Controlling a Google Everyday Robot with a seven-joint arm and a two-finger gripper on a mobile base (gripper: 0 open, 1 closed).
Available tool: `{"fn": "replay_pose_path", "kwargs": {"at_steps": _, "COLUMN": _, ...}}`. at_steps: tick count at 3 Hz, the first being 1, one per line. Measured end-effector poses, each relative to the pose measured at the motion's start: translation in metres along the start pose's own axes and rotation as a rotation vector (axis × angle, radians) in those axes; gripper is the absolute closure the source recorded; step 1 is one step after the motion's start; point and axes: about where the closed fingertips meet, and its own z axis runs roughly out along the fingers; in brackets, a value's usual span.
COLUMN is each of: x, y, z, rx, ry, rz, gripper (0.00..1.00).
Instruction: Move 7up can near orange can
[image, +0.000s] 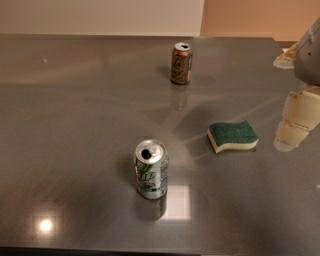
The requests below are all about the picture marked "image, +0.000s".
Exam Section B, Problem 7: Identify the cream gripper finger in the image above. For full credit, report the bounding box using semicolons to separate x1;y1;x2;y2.
273;43;298;69
274;86;320;152

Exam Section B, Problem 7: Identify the green white 7up can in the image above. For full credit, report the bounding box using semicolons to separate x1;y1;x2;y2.
134;139;169;200

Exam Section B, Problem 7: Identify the orange brown soda can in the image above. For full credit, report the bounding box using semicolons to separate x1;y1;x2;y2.
171;42;192;85

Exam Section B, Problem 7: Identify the green yellow sponge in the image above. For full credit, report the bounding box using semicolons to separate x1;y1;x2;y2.
207;120;259;153

